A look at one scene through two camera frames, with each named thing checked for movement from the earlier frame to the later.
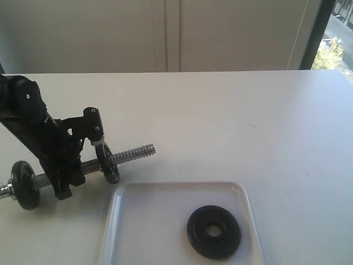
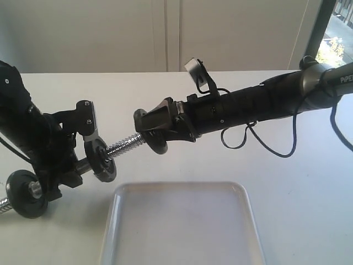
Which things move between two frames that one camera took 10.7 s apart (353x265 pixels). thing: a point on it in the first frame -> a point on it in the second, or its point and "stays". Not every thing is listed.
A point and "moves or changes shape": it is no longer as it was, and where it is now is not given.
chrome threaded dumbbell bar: (90, 167) moves or changes shape
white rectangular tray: (146, 222) stays
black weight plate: (217, 247) -> (155, 138)
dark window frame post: (317, 32) stays
